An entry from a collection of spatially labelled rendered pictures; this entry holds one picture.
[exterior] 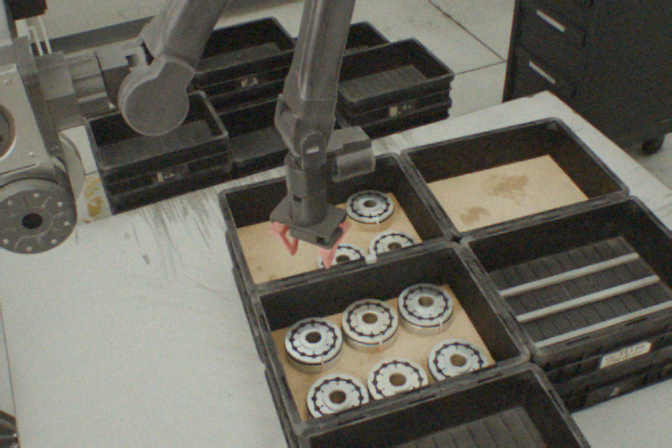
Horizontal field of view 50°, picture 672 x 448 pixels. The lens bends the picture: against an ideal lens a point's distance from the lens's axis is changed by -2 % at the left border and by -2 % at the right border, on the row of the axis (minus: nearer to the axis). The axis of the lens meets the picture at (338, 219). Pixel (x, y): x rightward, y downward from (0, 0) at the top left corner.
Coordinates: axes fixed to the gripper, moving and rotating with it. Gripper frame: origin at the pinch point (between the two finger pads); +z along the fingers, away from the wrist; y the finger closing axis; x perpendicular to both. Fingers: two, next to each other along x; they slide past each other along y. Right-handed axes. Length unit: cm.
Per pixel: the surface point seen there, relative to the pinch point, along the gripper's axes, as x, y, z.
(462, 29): -280, 68, 110
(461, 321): -17.1, -21.2, 23.2
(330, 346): 0.8, -3.2, 20.4
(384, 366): 0.5, -13.5, 20.3
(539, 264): -38, -30, 24
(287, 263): -16.1, 15.7, 23.6
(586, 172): -65, -32, 18
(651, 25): -188, -31, 40
